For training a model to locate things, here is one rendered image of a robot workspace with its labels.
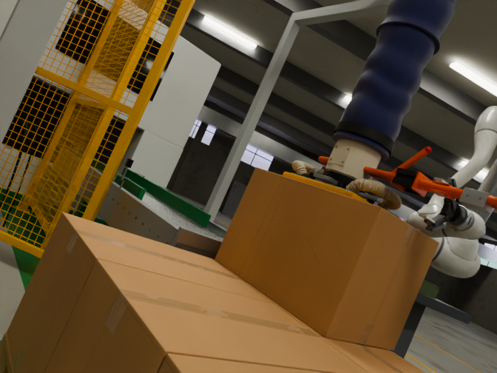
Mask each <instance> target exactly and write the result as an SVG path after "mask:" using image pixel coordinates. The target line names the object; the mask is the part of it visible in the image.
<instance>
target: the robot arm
mask: <svg viewBox="0 0 497 373"><path fill-rule="evenodd" d="M496 145H497V106H491V107H488V108H487V109H486V110H485V111H484V112H483V113H482V114H481V115H480V116H479V118H478V120H477V122H476V126H475V130H474V155H473V157H472V158H471V160H470V161H469V162H468V163H467V164H466V165H465V166H464V167H462V168H461V169H460V170H459V171H458V172H457V173H456V174H455V175H454V176H453V177H452V178H447V179H444V178H436V177H434V180H436V181H439V182H443V183H446V184H449V185H451V186H452V187H456V188H459V189H460V188H461V187H462V186H464V185H465V184H466V183H467V182H468V181H469V180H471V179H472V178H473V177H474V176H476V175H477V174H478V173H479V172H481V171H482V170H483V169H484V167H485V166H486V165H487V163H488V162H489V160H490V158H491V156H492V154H493V152H494V149H495V148H496ZM478 190H480V191H483V192H489V193H490V194H491V195H492V196H494V197H497V159H496V160H495V162H494V164H493V165H492V167H491V168H490V170H489V172H488V173H487V175H486V177H485V178H484V180H483V181H482V183H481V185H480V187H479V188H478ZM490 215H491V214H487V213H484V212H480V211H476V210H474V209H468V208H466V207H464V206H462V205H458V204H457V203H456V198H453V200H452V199H449V198H444V197H441V196H438V195H436V194H435V193H434V195H433V196H432V198H431V199H430V201H429V203H428V204H425V205H424V206H423V207H422V208H421V209H420V210H419V211H418V212H414V213H412V214H411V215H409V216H408V217H406V219H404V221H405V222H406V223H408V224H410V225H411V226H413V227H415V228H416V229H418V230H419V231H421V232H423V233H425V234H426V235H428V236H429V237H431V238H432V239H434V240H435V241H438V242H439V245H438V247H437V250H436V252H435V255H434V256H433V260H432V261H431V264H430V266H432V267H433V268H435V269H437V270H439V271H440V272H443V273H445V274H447V275H450V276H453V277H457V278H470V277H472V276H474V275H475V274H476V273H477V271H478V270H479V268H480V264H481V259H480V256H479V254H478V248H479V241H478V239H479V238H482V237H483V236H484V235H485V233H486V224H485V223H486V222H487V219H488V218H489V217H490Z"/></svg>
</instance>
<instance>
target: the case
mask: <svg viewBox="0 0 497 373"><path fill-rule="evenodd" d="M438 245H439V242H438V241H435V240H434V239H432V238H431V237H429V236H428V235H426V234H425V233H423V232H421V231H419V230H418V229H416V228H415V227H413V226H411V225H410V224H408V223H406V222H405V221H403V220H402V219H400V218H398V217H396V216H395V215H393V214H392V213H390V212H389V211H387V210H386V209H383V208H382V207H380V206H377V205H373V204H370V203H367V202H364V201H361V200H357V199H355V198H351V197H348V196H346V195H342V194H339V193H336V192H332V191H330V190H327V189H323V188H320V187H318V186H314V185H311V184H307V183H304V182H302V181H298V180H295V179H293V178H288V177H285V176H283V175H279V174H277V173H274V172H269V171H267V170H264V169H261V168H258V167H255V169H254V172H253V174H252V176H251V179H250V181H249V183H248V186H247V187H246V191H245V192H244V194H243V197H242V199H241V201H240V203H239V206H238V208H237V210H236V212H235V214H234V217H233V219H232V221H231V223H230V226H229V228H228V230H227V233H226V235H225V237H224V239H223V242H222V243H221V245H220V248H219V250H218V252H217V255H216V257H215V260H216V261H217V262H219V263H221V264H222V265H223V266H225V267H226V268H227V269H229V270H230V271H232V272H233V273H235V274H236V275H237V276H239V277H240V278H242V279H243V280H244V281H246V282H247V283H249V284H250V285H252V286H253V287H254V288H255V289H257V290H259V291H260V292H262V293H263V294H264V295H265V296H267V297H268V298H270V299H271V300H273V301H274V302H275V303H277V304H278V305H280V306H281V307H283V308H284V309H285V310H287V311H288V312H290V313H291V314H292V315H294V316H295V317H297V318H298V319H300V320H301V321H302V322H303V323H305V324H307V325H308V326H310V327H311V328H312V329H313V330H315V331H316V332H318V333H320V334H321V335H322V336H323V337H326V338H331V339H335V340H343V341H347V342H351V343H358V344H362V345H366V346H374V347H378V348H383V349H390V350H394V349H395V347H396V344H397V342H398V339H399V337H400V334H401V333H402V330H403V328H404V325H405V323H406V320H407V318H408V315H409V314H410V311H411V309H412V306H413V304H414V301H415V299H416V296H417V295H418V293H419V290H420V288H421V285H422V282H423V280H424V279H425V275H426V274H427V271H428V269H429V266H430V264H431V261H432V260H433V256H434V255H435V252H436V250H437V247H438Z"/></svg>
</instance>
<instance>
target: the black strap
mask: <svg viewBox="0 0 497 373"><path fill-rule="evenodd" d="M337 131H343V132H350V133H353V134H356V135H360V136H362V137H364V138H367V139H370V140H372V141H374V142H376V143H378V144H379V145H381V146H382V147H384V148H385V149H386V150H387V151H388V153H389V155H391V154H392V152H393V149H394V147H395V143H394V141H393V140H392V139H391V138H390V137H388V136H387V135H386V134H384V133H382V132H380V131H378V130H376V129H374V128H372V127H369V126H366V125H364V124H360V123H357V122H352V121H339V122H338V123H337V125H336V126H335V129H334V133H335V132H337Z"/></svg>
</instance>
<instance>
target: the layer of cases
mask: <svg viewBox="0 0 497 373"><path fill-rule="evenodd" d="M7 338H8V342H9V347H10V354H11V359H12V363H13V371H14V373H425V372H424V371H422V370H421V369H419V368H417V367H416V366H414V365H413V364H412V363H409V362H408V361H406V360H405V359H404V358H402V357H400V356H398V355H397V354H396V353H394V352H392V351H391V350H390V349H383V348H378V347H374V346H366V345H362V344H358V343H351V342H347V341H343V340H335V339H331V338H326V337H323V336H322V335H321V334H320V333H318V332H316V331H315V330H313V329H312V328H311V327H310V326H308V325H307V324H305V323H303V322H302V321H301V320H300V319H298V318H297V317H295V316H294V315H292V314H291V313H290V312H288V311H287V310H285V309H284V308H283V307H281V306H280V305H278V304H277V303H275V302H274V301H273V300H271V299H270V298H268V297H267V296H265V295H264V294H263V293H262V292H260V291H259V290H257V289H255V288H254V287H253V286H252V285H250V284H249V283H247V282H246V281H244V280H243V279H242V278H240V277H239V276H237V275H236V274H235V273H233V272H232V271H230V270H229V269H227V268H226V267H225V266H223V265H222V264H221V263H219V262H217V261H216V260H215V259H212V258H208V257H206V256H202V255H199V254H196V253H193V252H189V251H186V250H184V249H179V248H177V247H174V246H170V245H167V244H164V243H161V242H157V241H154V240H151V239H148V238H144V237H141V236H139V235H134V234H132V233H129V232H125V231H122V230H119V229H116V228H112V227H110V226H106V225H103V224H99V223H96V222H94V221H89V220H87V219H84V218H79V217H77V216H74V215H71V214H67V213H65V212H62V213H61V216H60V218H59V219H58V223H57V224H56V226H55V228H54V230H53V233H52V235H51V237H50V239H49V242H48V244H47V246H46V248H45V250H44V253H43V255H42V256H41V259H40V261H39V263H38V265H37V267H36V269H35V272H34V274H33V276H32V278H31V280H30V283H29V285H28V287H27V289H26V291H25V293H24V296H23V298H22V299H21V302H20V304H19V306H18V308H17V310H16V313H15V315H14V317H13V319H12V321H11V324H10V326H9V328H8V330H7Z"/></svg>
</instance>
